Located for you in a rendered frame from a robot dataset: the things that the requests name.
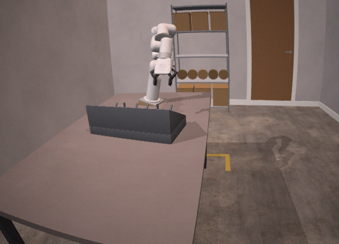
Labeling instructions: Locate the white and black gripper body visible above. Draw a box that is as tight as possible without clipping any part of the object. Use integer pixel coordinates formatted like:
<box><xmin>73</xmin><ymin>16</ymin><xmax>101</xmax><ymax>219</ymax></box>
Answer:
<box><xmin>154</xmin><ymin>57</ymin><xmax>173</xmax><ymax>76</ymax></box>

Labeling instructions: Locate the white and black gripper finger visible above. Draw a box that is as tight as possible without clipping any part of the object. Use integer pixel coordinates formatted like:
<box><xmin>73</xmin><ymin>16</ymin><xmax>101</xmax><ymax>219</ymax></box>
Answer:
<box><xmin>168</xmin><ymin>68</ymin><xmax>177</xmax><ymax>86</ymax></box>
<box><xmin>150</xmin><ymin>69</ymin><xmax>159</xmax><ymax>86</ymax></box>

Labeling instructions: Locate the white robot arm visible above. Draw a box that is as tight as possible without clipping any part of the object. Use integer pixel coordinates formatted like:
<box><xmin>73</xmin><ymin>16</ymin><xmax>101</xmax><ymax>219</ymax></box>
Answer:
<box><xmin>144</xmin><ymin>23</ymin><xmax>176</xmax><ymax>103</ymax></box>

